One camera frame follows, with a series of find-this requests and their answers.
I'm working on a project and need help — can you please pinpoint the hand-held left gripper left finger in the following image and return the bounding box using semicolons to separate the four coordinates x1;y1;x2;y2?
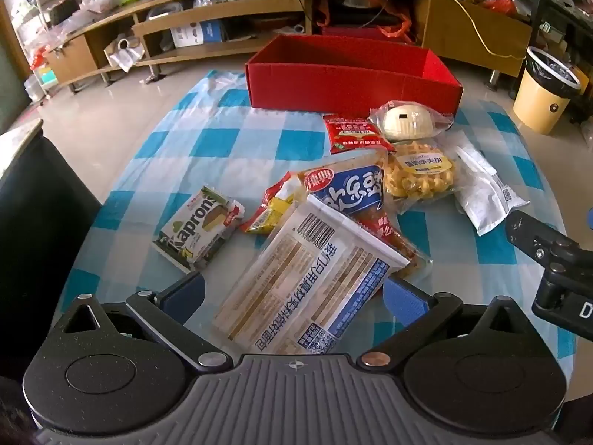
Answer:
59;271;232;372

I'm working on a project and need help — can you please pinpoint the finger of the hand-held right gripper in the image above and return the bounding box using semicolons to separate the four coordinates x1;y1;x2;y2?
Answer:
505;211;593;272

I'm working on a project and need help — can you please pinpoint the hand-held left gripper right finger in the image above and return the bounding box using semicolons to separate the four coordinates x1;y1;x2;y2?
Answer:
357;277;539;368

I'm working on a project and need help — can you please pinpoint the white green-print packet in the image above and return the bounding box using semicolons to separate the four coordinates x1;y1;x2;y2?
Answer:
445;131;530;235

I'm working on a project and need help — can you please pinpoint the green white wafer packet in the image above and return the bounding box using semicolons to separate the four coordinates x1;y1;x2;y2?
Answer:
153;184;246;273

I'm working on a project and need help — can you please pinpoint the large white bread packet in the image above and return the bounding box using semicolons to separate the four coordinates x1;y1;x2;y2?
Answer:
211;193;411;353

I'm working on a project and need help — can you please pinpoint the yellow red snack packet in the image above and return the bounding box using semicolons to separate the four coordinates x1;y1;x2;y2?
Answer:
238;171;309;237

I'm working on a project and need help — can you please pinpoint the yellow waffle packet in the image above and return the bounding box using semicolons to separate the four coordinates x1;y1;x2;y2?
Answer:
382;141;459;214

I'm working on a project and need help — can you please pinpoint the blue red snack packet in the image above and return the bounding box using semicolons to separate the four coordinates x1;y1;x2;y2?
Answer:
296;148;431;279

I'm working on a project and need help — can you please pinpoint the steamed cake packet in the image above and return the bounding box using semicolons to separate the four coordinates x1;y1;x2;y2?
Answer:
369;100;452;144

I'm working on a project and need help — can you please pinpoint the red cardboard box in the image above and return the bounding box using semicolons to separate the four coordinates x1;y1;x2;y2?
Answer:
245;34;464;126

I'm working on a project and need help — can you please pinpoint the yellow trash bin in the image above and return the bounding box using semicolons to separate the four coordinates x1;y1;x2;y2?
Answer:
513;46;585;135

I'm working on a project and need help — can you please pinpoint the blue white checkered tablecloth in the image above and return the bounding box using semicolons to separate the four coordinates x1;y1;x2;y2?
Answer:
56;69;577;381

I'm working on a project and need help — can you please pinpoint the black cabinet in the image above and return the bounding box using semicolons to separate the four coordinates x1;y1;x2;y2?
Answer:
0;119;103;376

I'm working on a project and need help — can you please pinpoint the wooden cabinet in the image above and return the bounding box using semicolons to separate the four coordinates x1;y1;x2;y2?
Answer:
42;0;533;86

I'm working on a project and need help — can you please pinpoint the dark storage shelf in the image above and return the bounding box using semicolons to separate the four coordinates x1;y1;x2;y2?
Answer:
498;0;593;126

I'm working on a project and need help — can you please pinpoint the open cardboard box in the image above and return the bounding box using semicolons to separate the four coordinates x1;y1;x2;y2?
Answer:
103;32;145;73

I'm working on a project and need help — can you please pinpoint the orange bag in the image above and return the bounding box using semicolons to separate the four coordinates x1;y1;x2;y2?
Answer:
317;0;413;40

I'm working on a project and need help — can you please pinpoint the blue white carton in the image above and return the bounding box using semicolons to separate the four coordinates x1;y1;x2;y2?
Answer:
170;21;223;48

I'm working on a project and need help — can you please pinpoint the white storage rack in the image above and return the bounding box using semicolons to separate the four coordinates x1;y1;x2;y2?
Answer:
11;0;59;103

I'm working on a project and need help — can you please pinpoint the yellow cable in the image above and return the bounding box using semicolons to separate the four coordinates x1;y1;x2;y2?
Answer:
394;0;526;59

